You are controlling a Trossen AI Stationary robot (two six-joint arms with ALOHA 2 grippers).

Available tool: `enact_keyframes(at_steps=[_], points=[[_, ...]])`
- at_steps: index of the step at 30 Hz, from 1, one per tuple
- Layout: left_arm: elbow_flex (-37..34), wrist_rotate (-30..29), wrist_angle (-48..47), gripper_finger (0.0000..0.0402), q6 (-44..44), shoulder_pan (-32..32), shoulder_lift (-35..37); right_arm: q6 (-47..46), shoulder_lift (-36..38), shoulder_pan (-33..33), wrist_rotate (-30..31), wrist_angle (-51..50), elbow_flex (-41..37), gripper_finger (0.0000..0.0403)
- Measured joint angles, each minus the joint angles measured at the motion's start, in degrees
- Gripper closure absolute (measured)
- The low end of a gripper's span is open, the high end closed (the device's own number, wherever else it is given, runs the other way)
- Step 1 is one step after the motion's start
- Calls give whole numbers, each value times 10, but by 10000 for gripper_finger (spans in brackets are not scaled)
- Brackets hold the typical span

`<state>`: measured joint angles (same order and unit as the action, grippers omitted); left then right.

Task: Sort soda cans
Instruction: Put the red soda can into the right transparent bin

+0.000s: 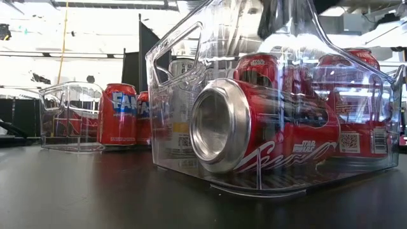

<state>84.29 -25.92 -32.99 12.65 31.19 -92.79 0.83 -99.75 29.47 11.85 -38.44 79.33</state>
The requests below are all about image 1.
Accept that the clear plastic storage bin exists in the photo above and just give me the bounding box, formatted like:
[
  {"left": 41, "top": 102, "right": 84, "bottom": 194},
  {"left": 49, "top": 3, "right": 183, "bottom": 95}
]
[
  {"left": 145, "top": 0, "right": 406, "bottom": 198},
  {"left": 38, "top": 81, "right": 106, "bottom": 153}
]

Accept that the red Coca-Cola soda can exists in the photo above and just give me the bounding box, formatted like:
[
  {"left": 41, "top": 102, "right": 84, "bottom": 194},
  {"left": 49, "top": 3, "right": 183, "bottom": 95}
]
[{"left": 314, "top": 53, "right": 349, "bottom": 93}]

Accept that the yellow hanging cord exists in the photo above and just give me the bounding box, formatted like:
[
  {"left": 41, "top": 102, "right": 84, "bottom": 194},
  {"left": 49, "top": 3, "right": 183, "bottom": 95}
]
[{"left": 56, "top": 0, "right": 70, "bottom": 85}]

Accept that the black low partition wall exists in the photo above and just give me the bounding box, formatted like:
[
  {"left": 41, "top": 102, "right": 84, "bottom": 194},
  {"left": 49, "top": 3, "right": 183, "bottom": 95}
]
[{"left": 0, "top": 98, "right": 41, "bottom": 138}]

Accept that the black ceiling-mounted device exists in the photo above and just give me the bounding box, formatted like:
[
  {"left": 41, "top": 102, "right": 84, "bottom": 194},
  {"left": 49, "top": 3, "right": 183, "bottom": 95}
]
[{"left": 0, "top": 24, "right": 13, "bottom": 41}]

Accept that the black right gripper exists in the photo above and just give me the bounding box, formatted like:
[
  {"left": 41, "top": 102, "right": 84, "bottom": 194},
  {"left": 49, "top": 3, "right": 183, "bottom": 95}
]
[{"left": 257, "top": 0, "right": 343, "bottom": 41}]

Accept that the white Celsius drink can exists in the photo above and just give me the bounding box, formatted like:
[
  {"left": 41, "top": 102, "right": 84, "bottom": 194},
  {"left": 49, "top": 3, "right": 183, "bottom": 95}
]
[{"left": 167, "top": 58, "right": 197, "bottom": 157}]

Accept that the black curved cable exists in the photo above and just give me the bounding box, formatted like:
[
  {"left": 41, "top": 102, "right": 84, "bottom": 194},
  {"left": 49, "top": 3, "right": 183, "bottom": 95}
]
[{"left": 0, "top": 120, "right": 29, "bottom": 140}]

